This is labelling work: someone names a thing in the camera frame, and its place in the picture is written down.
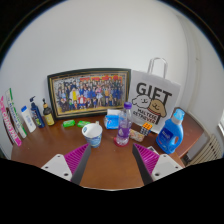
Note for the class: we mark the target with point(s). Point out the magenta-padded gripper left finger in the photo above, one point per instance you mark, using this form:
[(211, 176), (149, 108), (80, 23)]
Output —
[(75, 159)]

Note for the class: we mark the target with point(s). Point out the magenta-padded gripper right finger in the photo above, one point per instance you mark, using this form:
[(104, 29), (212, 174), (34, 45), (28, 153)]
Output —
[(148, 160)]

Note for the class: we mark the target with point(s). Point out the clear purple-capped water bottle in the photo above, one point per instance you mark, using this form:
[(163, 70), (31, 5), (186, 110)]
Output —
[(124, 126)]

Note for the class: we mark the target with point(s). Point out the blue painted paper cup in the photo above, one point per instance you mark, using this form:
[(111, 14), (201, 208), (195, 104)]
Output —
[(92, 136)]

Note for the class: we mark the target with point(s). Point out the blue detergent bottle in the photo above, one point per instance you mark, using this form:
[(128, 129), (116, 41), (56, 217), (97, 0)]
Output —
[(169, 136)]

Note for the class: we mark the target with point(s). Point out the colourful puzzle cube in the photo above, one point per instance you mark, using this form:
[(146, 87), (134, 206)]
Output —
[(146, 128)]

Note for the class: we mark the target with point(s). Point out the small green packet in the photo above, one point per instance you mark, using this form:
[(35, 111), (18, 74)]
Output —
[(83, 123), (69, 123)]

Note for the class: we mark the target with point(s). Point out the flat round red coaster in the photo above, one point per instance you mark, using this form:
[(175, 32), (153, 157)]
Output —
[(115, 142)]

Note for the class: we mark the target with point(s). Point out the amber pump bottle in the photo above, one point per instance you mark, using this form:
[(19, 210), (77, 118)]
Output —
[(49, 116)]

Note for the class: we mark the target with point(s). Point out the blue tissue pack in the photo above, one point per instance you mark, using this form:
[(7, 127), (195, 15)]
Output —
[(111, 121)]

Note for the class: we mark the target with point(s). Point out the dark blue pump bottle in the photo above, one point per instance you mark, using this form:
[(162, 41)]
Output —
[(37, 115)]

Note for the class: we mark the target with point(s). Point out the white radiator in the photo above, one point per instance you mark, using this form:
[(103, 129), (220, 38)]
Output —
[(206, 151)]

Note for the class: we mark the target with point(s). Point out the white bottle with blue cap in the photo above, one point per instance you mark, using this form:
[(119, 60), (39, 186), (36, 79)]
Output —
[(28, 120)]

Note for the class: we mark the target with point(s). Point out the white printed paper bag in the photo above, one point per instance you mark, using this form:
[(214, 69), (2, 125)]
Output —
[(153, 100)]

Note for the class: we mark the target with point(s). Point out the dark framed group picture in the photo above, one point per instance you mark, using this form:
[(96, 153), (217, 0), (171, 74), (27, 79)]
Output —
[(88, 93)]

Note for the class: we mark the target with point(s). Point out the pink and white long box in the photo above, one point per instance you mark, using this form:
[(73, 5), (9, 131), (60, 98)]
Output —
[(10, 125)]

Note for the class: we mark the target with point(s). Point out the green and white long box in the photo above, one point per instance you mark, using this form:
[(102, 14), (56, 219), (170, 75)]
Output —
[(16, 115)]

